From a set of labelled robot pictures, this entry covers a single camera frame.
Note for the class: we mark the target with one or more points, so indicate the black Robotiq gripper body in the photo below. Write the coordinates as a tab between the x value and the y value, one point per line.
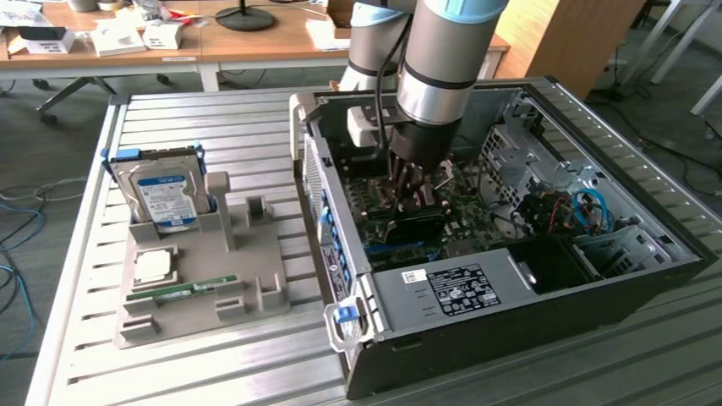
423	144

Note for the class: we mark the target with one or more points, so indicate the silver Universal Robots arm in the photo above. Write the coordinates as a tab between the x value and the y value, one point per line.
439	63

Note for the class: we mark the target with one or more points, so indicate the metal CPU socket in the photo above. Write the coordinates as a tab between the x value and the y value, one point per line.
379	192

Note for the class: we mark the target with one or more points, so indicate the open metal socket cover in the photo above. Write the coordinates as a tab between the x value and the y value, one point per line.
450	166

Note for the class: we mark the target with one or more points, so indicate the green Dell motherboard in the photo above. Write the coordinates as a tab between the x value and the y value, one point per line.
468	224

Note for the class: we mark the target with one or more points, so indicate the blue expansion slot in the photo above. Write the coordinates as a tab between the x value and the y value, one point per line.
388	246

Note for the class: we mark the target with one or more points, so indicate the blue card retainer strip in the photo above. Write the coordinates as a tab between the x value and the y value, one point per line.
323	211

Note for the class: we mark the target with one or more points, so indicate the grey finned chipset heatsink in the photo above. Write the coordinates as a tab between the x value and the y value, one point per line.
462	249

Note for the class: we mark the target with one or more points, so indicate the perforated metal disk bay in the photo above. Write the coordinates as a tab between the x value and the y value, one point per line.
507	169

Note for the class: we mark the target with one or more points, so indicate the grey power supply unit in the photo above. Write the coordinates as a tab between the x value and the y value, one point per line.
406	304

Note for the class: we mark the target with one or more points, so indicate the white paper stack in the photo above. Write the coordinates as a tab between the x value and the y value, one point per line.
327	36

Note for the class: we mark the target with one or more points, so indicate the blue case latch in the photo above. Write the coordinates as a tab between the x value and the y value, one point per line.
344	315

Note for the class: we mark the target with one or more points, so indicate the wooden cabinet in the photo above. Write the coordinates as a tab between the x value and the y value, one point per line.
563	42

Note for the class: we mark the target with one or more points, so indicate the slanted metal disk bay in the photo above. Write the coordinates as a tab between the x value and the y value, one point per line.
620	254

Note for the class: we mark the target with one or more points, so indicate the green RAM stick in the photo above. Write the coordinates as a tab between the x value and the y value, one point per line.
216	279
169	292

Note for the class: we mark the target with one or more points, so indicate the black open PC case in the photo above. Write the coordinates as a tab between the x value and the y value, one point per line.
507	347

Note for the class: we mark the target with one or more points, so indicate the blue-labelled hard drive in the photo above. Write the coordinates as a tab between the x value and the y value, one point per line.
160	194

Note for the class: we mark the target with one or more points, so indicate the black monitor stand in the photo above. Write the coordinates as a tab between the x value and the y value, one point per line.
245	20

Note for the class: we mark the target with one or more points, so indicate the silver CPU chip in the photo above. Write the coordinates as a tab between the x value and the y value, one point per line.
152	266

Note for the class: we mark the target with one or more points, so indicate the grey parts rack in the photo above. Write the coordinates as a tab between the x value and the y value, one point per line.
197	321

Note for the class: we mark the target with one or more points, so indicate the white table leg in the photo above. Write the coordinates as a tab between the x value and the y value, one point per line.
705	101

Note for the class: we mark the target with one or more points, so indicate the white labelled box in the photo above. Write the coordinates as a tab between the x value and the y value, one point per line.
160	38

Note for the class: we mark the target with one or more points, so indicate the wooden top desk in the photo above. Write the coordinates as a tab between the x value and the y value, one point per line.
112	61

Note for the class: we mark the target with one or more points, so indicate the open white box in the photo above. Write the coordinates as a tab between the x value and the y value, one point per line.
115	46

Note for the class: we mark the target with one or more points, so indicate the tape roll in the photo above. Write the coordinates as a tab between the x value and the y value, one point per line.
108	5

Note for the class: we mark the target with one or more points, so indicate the grey cup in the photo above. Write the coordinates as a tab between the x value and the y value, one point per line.
83	5

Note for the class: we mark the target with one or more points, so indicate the white box black lid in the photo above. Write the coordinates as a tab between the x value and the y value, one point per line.
51	45

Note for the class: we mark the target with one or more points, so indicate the flat cardboard box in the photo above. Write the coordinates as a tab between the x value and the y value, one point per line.
13	44

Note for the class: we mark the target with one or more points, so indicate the white printed papers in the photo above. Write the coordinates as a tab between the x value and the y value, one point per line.
23	17

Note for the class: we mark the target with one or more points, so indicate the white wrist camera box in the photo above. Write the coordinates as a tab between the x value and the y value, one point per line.
366	127

